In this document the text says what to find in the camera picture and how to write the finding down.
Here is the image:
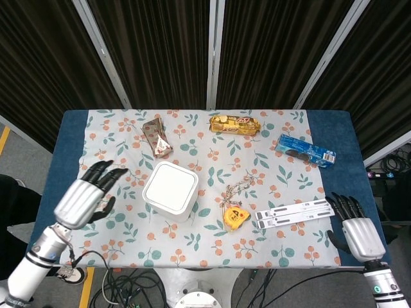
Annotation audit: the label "white folding laptop stand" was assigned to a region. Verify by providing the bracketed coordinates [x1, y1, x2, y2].
[255, 198, 335, 230]

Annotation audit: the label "white sneaker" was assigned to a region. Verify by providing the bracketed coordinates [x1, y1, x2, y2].
[56, 266, 87, 286]

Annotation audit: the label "blue cookie box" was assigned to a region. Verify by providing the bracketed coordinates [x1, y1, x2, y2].
[274, 133, 337, 169]

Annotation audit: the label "black floor cables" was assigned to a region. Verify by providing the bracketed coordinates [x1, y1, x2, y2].
[88, 268, 168, 308]

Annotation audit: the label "yellow biscuit package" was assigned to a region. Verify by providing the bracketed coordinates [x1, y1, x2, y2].
[209, 115, 263, 139]

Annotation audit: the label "brown crumpled snack wrapper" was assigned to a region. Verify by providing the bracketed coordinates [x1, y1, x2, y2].
[141, 117, 173, 158]

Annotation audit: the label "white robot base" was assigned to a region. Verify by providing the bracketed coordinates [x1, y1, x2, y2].
[153, 268, 247, 308]

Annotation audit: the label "yellow tape measure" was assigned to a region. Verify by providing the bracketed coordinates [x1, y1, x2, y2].
[223, 207, 252, 231]

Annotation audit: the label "white square plastic box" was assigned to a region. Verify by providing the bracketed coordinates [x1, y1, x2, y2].
[142, 160, 199, 223]

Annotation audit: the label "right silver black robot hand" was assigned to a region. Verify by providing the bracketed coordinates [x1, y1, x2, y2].
[324, 191, 387, 263]

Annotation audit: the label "floral tablecloth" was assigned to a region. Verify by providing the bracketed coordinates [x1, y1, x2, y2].
[59, 108, 342, 268]

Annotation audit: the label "dark curtain partition screen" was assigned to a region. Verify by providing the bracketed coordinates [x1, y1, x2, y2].
[0, 0, 411, 167]

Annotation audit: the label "metal chain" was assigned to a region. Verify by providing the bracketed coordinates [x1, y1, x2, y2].
[218, 175, 256, 209]

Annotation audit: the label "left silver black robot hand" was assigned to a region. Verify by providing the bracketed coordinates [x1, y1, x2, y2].
[53, 159, 129, 230]

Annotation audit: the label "blue table mat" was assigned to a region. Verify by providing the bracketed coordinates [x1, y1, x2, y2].
[25, 109, 392, 267]

